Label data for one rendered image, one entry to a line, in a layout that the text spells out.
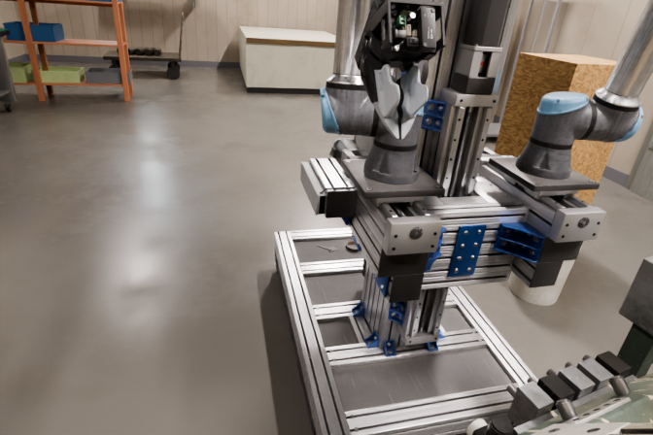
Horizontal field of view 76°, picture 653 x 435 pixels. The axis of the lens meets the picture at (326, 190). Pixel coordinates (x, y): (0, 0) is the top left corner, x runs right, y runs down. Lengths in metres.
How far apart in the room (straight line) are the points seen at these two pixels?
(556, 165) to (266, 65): 5.83
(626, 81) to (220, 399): 1.73
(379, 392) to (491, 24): 1.24
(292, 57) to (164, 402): 5.70
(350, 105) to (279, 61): 5.83
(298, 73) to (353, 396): 5.83
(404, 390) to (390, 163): 0.90
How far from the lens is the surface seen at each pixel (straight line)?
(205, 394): 1.90
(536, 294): 2.63
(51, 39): 6.36
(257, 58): 6.80
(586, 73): 2.68
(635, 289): 1.36
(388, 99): 0.53
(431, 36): 0.53
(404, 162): 1.09
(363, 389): 1.65
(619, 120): 1.40
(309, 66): 6.93
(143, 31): 9.20
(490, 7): 1.23
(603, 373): 1.16
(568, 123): 1.34
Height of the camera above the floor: 1.47
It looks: 25 degrees down
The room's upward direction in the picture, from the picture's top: 5 degrees clockwise
